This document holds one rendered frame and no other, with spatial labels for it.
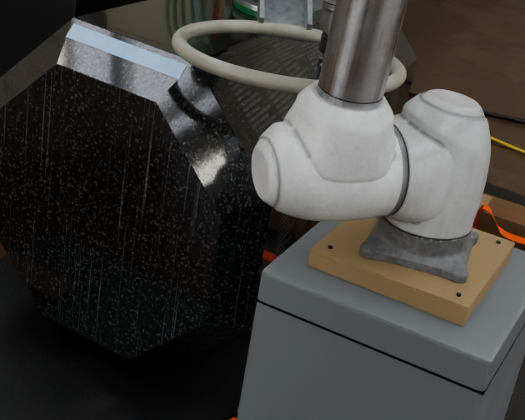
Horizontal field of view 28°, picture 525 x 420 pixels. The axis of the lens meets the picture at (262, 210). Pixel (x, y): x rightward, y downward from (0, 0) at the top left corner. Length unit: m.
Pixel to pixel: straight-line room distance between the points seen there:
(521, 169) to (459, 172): 2.80
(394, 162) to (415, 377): 0.34
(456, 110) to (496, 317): 0.34
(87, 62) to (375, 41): 1.10
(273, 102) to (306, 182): 0.98
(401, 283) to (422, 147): 0.22
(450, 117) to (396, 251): 0.24
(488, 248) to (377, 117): 0.41
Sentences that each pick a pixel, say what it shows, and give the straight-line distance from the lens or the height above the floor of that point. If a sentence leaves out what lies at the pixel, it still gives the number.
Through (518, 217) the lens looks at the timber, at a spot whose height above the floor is 0.11.
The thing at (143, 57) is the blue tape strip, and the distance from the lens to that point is 2.41.
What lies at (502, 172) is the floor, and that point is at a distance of 4.38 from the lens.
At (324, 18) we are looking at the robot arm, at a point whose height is 1.12.
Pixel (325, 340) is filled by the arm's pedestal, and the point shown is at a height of 0.72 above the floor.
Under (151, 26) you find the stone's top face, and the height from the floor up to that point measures 0.87.
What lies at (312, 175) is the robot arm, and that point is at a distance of 1.55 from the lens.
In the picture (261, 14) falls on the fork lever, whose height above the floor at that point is 0.98.
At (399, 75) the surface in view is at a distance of 2.13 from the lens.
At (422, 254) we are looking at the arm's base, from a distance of 1.73.
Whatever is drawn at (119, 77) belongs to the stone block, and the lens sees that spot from 2.41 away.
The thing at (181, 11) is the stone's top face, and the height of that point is 0.87.
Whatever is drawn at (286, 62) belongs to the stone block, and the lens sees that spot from 2.64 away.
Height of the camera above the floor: 1.66
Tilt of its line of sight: 27 degrees down
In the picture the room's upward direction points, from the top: 9 degrees clockwise
